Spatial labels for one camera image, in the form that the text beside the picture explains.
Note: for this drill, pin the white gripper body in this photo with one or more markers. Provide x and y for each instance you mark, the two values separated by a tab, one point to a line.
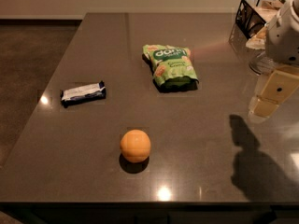
282	42

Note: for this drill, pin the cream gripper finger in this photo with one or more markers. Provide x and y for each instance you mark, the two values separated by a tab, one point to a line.
272	90

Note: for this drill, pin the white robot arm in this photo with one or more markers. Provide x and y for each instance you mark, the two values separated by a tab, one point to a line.
278	64

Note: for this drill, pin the green snack bag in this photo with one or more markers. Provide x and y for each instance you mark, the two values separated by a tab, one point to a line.
171	67

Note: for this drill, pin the orange fruit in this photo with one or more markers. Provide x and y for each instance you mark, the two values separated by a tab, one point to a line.
135	146

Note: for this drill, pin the blue white candy bar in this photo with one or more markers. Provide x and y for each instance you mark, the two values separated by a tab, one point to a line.
83	94

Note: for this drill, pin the black wire basket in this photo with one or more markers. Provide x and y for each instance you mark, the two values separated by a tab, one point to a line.
253	15

